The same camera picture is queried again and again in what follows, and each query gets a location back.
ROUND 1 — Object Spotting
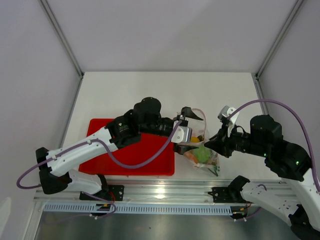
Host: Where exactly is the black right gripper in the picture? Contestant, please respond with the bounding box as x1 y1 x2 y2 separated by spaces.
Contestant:
203 121 268 158

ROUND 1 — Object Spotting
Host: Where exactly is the yellow lemon fruit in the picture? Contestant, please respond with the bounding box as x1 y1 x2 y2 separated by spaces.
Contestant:
190 136 201 143

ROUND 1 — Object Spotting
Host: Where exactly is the green round fruit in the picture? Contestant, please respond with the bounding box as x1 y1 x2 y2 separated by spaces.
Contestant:
193 145 212 163

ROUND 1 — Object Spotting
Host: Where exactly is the clear zip top bag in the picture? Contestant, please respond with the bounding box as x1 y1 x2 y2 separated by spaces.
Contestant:
183 108 220 177

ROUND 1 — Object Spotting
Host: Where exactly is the longan bunch with leaves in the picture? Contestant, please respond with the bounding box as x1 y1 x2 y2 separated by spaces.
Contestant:
197 135 204 142

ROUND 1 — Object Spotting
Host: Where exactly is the green onion stalk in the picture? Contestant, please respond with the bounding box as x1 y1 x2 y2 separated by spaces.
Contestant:
206 165 220 177

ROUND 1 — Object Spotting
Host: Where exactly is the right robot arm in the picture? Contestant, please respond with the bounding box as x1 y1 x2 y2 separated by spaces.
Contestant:
204 114 320 240

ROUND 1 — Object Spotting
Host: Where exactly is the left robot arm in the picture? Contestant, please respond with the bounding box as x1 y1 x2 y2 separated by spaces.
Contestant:
35 97 201 200

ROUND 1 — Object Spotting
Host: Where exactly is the red plastic tray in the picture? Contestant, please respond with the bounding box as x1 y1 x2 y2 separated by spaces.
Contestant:
78 133 175 176

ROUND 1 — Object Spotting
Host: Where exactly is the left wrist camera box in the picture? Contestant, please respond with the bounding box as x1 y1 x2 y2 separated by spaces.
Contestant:
170 126 193 144

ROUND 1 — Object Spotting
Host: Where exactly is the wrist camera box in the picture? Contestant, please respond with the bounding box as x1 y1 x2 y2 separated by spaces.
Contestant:
170 126 193 144
217 105 239 131

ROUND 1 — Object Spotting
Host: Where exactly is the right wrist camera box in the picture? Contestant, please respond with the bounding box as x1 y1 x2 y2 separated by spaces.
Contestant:
217 105 239 131

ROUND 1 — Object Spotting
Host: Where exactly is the aluminium frame rail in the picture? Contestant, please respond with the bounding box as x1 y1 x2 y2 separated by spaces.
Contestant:
33 178 286 204

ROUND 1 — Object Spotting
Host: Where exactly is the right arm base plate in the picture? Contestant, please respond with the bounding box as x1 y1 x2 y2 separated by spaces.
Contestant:
207 187 247 204

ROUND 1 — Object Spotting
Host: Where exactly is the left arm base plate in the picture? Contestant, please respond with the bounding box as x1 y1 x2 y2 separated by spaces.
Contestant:
79 185 125 202

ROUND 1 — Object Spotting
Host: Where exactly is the white slotted cable duct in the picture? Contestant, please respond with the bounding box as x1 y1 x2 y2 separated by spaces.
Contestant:
43 202 233 216

